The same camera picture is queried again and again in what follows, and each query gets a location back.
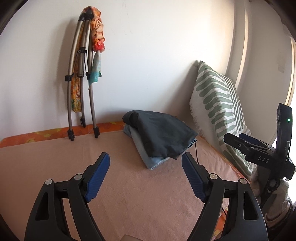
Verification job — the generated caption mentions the dark navy pants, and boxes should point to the dark navy pants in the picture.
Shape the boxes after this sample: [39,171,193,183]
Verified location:
[122,110,198,160]

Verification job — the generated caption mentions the green white patterned pillow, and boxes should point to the green white patterned pillow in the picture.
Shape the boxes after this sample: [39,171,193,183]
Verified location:
[190,61,255,179]

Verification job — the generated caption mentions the pink bed blanket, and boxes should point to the pink bed blanket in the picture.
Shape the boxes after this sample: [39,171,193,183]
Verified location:
[0,131,242,241]

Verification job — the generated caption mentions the folded light blue garment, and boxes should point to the folded light blue garment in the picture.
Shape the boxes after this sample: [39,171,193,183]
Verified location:
[123,123,198,170]

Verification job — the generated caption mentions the orange floral bed sheet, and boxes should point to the orange floral bed sheet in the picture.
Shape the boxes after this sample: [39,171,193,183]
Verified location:
[0,120,243,241]

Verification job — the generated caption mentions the silver folded tripod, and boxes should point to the silver folded tripod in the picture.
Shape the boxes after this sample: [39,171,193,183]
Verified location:
[65,9,94,141]

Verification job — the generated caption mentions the colourful cloth on tripod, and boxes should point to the colourful cloth on tripod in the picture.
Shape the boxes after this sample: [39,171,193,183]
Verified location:
[70,6,106,113]

